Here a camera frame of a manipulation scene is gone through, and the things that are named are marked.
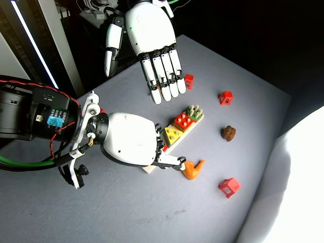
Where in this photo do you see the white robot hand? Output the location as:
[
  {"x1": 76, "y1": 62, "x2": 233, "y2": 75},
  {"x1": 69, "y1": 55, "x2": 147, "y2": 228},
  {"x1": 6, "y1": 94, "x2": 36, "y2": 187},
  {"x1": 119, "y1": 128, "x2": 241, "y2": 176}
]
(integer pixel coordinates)
[
  {"x1": 100, "y1": 112, "x2": 187, "y2": 172},
  {"x1": 104, "y1": 0, "x2": 187, "y2": 105}
]

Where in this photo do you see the wooden shape sorter board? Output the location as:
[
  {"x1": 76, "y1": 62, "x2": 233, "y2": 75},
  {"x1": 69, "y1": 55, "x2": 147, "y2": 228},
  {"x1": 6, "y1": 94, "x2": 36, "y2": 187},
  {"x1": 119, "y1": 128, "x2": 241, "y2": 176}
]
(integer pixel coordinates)
[{"x1": 141, "y1": 111, "x2": 206, "y2": 175}]

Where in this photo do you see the red toy stool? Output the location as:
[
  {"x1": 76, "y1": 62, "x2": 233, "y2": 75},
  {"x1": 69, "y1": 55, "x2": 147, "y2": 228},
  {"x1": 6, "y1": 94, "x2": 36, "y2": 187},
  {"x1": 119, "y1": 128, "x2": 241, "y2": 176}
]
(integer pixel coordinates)
[
  {"x1": 184, "y1": 73, "x2": 195, "y2": 91},
  {"x1": 218, "y1": 91, "x2": 234, "y2": 106},
  {"x1": 218, "y1": 177, "x2": 242, "y2": 199}
]

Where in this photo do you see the orange toy drumstick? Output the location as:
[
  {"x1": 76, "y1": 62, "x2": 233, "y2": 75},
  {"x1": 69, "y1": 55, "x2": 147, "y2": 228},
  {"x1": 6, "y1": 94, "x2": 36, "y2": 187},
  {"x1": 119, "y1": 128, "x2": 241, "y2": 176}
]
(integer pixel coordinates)
[{"x1": 182, "y1": 159, "x2": 206, "y2": 181}]

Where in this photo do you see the grey table cloth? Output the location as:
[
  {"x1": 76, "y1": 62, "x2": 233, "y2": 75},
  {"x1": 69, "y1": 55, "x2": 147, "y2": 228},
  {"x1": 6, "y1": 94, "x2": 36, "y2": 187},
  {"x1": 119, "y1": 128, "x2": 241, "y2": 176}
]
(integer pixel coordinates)
[{"x1": 0, "y1": 34, "x2": 292, "y2": 243}]

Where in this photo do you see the brown toy food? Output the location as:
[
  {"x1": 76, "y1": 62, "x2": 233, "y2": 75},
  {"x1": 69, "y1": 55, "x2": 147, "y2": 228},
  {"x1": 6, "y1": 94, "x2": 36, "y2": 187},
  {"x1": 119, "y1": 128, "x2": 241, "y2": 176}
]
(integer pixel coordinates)
[{"x1": 220, "y1": 125, "x2": 237, "y2": 143}]

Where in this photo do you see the white post with light strip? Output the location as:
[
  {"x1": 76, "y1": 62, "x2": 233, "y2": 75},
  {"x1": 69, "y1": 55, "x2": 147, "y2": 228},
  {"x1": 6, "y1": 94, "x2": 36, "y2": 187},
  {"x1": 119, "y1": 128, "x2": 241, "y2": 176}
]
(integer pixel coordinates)
[{"x1": 10, "y1": 0, "x2": 86, "y2": 97}]

